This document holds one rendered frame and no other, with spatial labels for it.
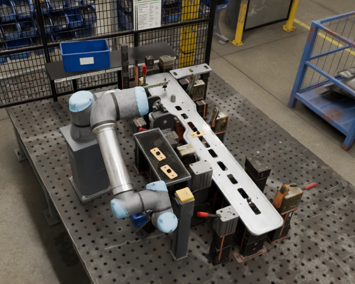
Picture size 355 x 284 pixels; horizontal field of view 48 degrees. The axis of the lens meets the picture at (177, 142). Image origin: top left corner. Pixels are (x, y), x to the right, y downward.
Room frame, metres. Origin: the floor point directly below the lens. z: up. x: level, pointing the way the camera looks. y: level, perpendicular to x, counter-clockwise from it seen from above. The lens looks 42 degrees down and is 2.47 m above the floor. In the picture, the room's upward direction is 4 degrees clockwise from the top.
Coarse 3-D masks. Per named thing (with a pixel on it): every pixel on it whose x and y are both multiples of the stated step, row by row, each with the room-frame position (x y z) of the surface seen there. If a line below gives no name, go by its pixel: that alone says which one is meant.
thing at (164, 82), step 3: (165, 78) 2.14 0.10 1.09; (156, 81) 2.12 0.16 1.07; (159, 81) 2.13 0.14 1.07; (162, 81) 2.13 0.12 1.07; (165, 81) 2.13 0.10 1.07; (141, 84) 2.08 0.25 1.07; (147, 84) 2.09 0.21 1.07; (150, 84) 2.09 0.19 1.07; (153, 84) 2.09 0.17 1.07; (156, 84) 2.09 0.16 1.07; (159, 84) 2.10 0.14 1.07; (162, 84) 2.11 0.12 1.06; (165, 84) 2.12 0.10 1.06; (150, 87) 2.07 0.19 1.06; (153, 87) 2.08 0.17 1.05; (165, 87) 2.13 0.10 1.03
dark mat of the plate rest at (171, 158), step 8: (136, 136) 1.49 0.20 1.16; (144, 136) 1.49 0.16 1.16; (152, 136) 1.50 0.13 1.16; (160, 136) 1.50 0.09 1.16; (144, 144) 1.43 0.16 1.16; (152, 144) 1.44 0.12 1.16; (160, 144) 1.44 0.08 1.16; (168, 152) 1.39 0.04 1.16; (152, 160) 1.33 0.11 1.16; (168, 160) 1.34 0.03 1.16; (176, 160) 1.34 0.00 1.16; (160, 168) 1.28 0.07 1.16; (176, 168) 1.29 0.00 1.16; (160, 176) 1.23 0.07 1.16; (176, 176) 1.24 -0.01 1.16; (184, 176) 1.24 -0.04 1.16
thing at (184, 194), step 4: (184, 188) 1.17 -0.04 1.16; (188, 188) 1.17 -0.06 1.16; (176, 192) 1.14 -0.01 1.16; (180, 192) 1.14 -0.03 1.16; (184, 192) 1.15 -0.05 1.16; (188, 192) 1.15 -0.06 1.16; (180, 196) 1.12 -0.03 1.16; (184, 196) 1.12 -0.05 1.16; (188, 196) 1.13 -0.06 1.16; (192, 196) 1.13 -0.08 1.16; (180, 200) 1.11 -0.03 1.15; (184, 200) 1.10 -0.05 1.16
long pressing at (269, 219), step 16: (160, 96) 2.07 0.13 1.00; (176, 96) 2.08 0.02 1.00; (176, 112) 1.91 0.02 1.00; (192, 112) 1.93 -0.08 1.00; (208, 128) 1.78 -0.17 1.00; (192, 144) 1.64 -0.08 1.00; (208, 144) 1.65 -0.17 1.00; (208, 160) 1.52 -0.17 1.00; (224, 160) 1.53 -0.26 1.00; (224, 176) 1.41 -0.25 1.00; (240, 176) 1.42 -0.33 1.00; (224, 192) 1.30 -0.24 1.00; (256, 192) 1.32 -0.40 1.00; (240, 208) 1.21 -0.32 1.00; (272, 208) 1.22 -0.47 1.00; (256, 224) 1.12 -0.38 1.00; (272, 224) 1.13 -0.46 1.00
